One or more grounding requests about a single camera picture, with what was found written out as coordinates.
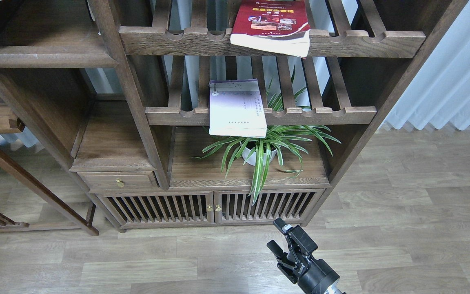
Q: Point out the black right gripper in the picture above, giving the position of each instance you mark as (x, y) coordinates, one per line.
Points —
(313, 276)

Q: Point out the red cover book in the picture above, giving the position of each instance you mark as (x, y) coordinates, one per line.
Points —
(273, 26)

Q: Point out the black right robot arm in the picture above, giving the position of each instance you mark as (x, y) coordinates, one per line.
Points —
(313, 276)

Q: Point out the white plant pot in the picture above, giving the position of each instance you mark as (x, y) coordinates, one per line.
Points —
(251, 159)

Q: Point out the green spider plant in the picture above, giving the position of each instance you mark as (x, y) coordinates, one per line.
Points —
(284, 138)

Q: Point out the white lavender book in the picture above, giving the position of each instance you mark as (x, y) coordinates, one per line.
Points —
(236, 109)

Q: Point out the dark wooden bookshelf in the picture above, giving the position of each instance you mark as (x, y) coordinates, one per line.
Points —
(113, 91)

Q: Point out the white pleated curtain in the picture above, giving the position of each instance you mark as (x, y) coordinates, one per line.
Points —
(439, 95)

